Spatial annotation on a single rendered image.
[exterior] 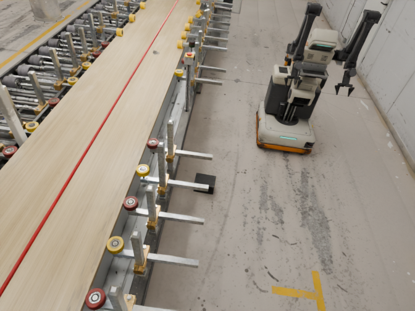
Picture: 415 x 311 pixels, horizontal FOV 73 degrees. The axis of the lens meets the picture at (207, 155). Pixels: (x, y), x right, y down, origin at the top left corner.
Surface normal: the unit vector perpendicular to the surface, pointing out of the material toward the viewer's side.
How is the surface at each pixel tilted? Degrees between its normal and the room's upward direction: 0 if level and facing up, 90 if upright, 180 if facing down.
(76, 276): 0
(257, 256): 0
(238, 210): 0
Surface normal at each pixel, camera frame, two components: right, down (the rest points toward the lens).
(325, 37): -0.01, -0.06
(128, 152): 0.09, -0.71
